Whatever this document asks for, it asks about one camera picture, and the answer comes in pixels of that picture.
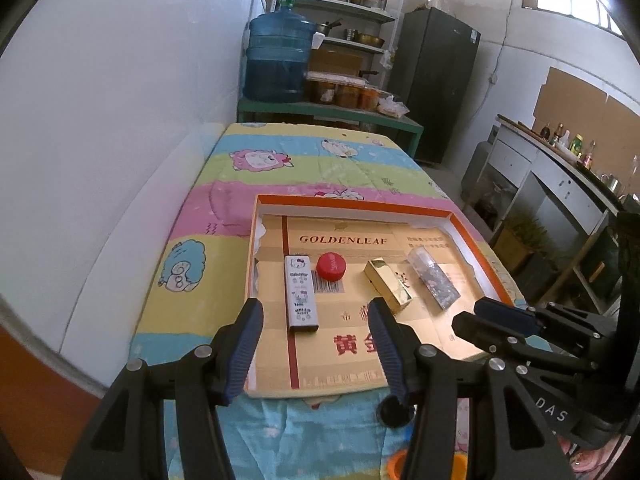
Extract black bottle cap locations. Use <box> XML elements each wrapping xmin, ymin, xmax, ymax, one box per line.
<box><xmin>376</xmin><ymin>394</ymin><xmax>416</xmax><ymax>429</ymax></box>

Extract clear glitter lighter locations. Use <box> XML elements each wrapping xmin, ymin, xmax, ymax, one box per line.
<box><xmin>407</xmin><ymin>246</ymin><xmax>460</xmax><ymax>310</ymax></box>

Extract gold lighter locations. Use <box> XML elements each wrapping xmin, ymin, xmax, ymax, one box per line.
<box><xmin>364</xmin><ymin>258</ymin><xmax>412</xmax><ymax>314</ymax></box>

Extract orange rimmed cardboard tray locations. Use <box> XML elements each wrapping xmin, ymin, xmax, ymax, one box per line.
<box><xmin>245</xmin><ymin>194</ymin><xmax>520</xmax><ymax>398</ymax></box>

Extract cardboard sheet on wall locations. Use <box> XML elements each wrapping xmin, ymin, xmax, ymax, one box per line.
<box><xmin>533</xmin><ymin>67</ymin><xmax>639</xmax><ymax>186</ymax></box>

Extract potted green plant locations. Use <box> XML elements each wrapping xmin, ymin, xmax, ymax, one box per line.
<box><xmin>492</xmin><ymin>211</ymin><xmax>549</xmax><ymax>274</ymax></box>

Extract white metal shelf rack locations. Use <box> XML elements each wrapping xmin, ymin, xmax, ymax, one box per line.
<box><xmin>270</xmin><ymin>0</ymin><xmax>405</xmax><ymax>88</ymax></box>

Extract colourful cartoon bed sheet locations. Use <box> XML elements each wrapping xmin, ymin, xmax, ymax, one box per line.
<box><xmin>130</xmin><ymin>124</ymin><xmax>522</xmax><ymax>479</ymax></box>

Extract plastic bag on table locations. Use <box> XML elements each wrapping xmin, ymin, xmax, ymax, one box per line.
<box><xmin>376</xmin><ymin>96</ymin><xmax>409</xmax><ymax>119</ymax></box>

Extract green side table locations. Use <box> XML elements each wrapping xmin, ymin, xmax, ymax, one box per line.
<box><xmin>236</xmin><ymin>98</ymin><xmax>423</xmax><ymax>157</ymax></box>

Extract white kitchen counter cabinet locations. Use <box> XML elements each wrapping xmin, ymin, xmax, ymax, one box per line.
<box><xmin>462</xmin><ymin>116</ymin><xmax>622</xmax><ymax>314</ymax></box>

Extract red bottle cap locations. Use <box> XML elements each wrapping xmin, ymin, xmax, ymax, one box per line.
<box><xmin>316</xmin><ymin>252</ymin><xmax>347</xmax><ymax>282</ymax></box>

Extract orange bottle cap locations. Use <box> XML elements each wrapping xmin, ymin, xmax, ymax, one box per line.
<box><xmin>387</xmin><ymin>450</ymin><xmax>468</xmax><ymax>480</ymax></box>

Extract blue water jug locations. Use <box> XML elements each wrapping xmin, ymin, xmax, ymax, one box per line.
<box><xmin>243</xmin><ymin>0</ymin><xmax>317</xmax><ymax>103</ymax></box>

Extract cardboard box on table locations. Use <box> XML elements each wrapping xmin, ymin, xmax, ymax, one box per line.
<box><xmin>308</xmin><ymin>49</ymin><xmax>363</xmax><ymax>77</ymax></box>

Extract white cartoon lighter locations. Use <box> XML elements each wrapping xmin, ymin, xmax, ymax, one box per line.
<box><xmin>284</xmin><ymin>255</ymin><xmax>319</xmax><ymax>332</ymax></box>

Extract dark refrigerator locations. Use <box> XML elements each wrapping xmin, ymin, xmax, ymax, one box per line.
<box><xmin>387</xmin><ymin>8</ymin><xmax>480</xmax><ymax>164</ymax></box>

